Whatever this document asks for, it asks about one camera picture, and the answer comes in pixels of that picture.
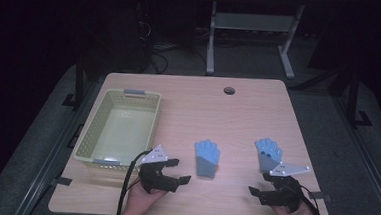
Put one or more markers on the grey table edge bracket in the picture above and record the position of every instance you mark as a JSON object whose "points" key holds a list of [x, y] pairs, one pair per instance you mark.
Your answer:
{"points": [[61, 181], [320, 196]]}

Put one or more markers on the blue and grey glove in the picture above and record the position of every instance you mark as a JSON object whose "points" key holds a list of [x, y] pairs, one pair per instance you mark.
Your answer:
{"points": [[267, 152], [207, 158]]}

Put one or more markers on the white metal stand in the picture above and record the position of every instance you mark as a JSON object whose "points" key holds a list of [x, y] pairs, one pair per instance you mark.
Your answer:
{"points": [[250, 21]]}

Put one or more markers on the person's left hand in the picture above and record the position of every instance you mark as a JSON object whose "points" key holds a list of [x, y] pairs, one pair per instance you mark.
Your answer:
{"points": [[139, 201]]}

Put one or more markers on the aluminium floor rail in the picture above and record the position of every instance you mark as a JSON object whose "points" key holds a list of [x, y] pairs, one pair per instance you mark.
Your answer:
{"points": [[48, 165], [372, 165]]}

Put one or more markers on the pale yellow plastic basket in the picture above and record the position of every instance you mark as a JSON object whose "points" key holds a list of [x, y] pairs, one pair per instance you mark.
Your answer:
{"points": [[123, 126]]}

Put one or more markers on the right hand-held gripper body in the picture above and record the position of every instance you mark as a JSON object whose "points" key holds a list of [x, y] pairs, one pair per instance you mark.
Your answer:
{"points": [[285, 193]]}

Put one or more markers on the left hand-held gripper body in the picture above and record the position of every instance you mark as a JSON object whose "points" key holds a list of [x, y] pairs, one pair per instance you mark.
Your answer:
{"points": [[155, 179]]}

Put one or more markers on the black frame post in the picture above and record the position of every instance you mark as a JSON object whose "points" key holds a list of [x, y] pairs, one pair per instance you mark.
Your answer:
{"points": [[79, 80], [352, 97]]}

